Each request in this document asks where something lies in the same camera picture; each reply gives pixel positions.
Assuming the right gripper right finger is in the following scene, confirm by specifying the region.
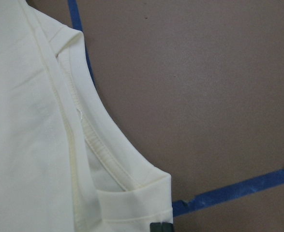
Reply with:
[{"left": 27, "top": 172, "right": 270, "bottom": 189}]
[{"left": 163, "top": 223, "right": 174, "bottom": 232}]

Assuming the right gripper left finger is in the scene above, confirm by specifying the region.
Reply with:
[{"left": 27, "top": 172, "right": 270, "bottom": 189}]
[{"left": 150, "top": 222, "right": 162, "bottom": 232}]

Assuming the cream long-sleeve cat shirt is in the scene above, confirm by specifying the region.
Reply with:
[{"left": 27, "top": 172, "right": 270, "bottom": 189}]
[{"left": 0, "top": 0, "right": 173, "bottom": 232}]

